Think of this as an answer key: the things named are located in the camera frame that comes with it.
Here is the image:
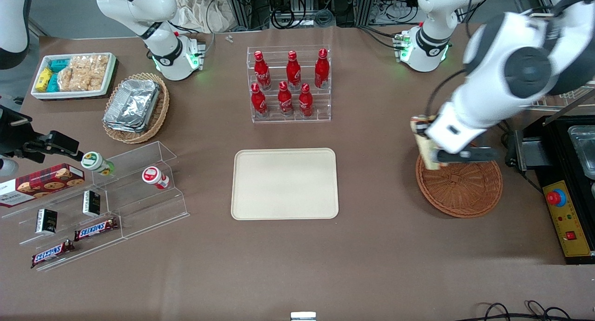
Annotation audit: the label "yellow snack packet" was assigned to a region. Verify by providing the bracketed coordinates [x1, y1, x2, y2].
[35, 67, 53, 93]

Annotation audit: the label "black floor cables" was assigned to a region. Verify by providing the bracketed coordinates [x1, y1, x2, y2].
[458, 301, 595, 321]

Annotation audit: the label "triangle sandwich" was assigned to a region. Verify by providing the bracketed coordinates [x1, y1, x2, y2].
[410, 116, 443, 171]

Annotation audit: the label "light wicker basket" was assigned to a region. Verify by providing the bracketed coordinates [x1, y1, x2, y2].
[102, 72, 170, 144]

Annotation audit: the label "black cable bundle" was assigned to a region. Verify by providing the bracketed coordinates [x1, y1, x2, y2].
[269, 0, 336, 30]
[376, 0, 423, 23]

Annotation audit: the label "brown wicker basket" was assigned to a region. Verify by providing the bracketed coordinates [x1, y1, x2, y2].
[415, 147, 503, 218]

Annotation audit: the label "red tartan cookie box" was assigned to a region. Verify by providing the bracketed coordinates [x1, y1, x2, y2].
[0, 163, 86, 209]

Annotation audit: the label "white wire rack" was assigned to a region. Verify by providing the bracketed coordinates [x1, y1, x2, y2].
[530, 85, 595, 111]

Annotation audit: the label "small black box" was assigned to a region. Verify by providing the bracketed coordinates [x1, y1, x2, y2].
[35, 208, 59, 235]
[82, 190, 101, 217]

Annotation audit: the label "red emergency stop button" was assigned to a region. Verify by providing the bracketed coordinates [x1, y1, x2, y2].
[546, 188, 567, 208]

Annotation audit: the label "white rectangular snack tray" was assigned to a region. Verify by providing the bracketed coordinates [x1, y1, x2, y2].
[31, 52, 117, 100]

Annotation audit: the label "aluminium frame post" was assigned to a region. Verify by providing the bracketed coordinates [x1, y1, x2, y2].
[227, 0, 254, 30]
[354, 0, 378, 27]

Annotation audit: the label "green lid yogurt bottle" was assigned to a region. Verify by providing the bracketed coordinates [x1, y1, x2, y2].
[81, 151, 115, 176]

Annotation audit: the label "clear acrylic stepped shelf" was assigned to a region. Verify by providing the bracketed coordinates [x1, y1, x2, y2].
[0, 141, 191, 272]

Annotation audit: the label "beige plastic tray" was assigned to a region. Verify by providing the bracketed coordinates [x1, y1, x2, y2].
[231, 148, 339, 220]

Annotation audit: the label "yellow panel control box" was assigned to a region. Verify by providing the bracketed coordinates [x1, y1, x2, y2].
[534, 167, 595, 265]

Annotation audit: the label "clear acrylic bottle rack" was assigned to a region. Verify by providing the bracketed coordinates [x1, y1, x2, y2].
[246, 46, 332, 124]

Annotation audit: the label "black table cable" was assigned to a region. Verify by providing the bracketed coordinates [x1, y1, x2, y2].
[496, 120, 517, 167]

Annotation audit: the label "beige cloth bag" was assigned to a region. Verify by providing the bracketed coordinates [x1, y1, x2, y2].
[173, 0, 238, 34]

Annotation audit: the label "red cola bottle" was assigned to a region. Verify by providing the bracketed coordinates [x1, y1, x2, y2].
[314, 48, 330, 90]
[285, 51, 302, 91]
[253, 51, 272, 91]
[298, 83, 314, 118]
[251, 83, 269, 118]
[278, 81, 295, 118]

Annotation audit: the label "black arm base cables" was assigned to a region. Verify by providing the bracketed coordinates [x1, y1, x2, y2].
[357, 25, 406, 51]

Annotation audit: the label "steel pan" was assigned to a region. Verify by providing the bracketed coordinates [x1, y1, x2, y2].
[567, 124, 595, 180]

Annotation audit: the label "clear rice cracker bag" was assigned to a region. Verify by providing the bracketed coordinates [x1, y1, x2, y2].
[57, 66, 75, 92]
[70, 55, 110, 92]

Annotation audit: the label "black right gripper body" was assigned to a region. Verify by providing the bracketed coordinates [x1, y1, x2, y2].
[0, 105, 34, 158]

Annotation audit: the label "brown snickers bar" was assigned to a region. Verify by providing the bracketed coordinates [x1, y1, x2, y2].
[30, 239, 75, 269]
[74, 217, 119, 242]

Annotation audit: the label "black machine with grey plate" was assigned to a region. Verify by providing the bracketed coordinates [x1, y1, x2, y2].
[506, 114, 595, 183]

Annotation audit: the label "red lid yogurt bottle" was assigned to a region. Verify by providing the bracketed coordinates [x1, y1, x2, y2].
[141, 166, 171, 190]

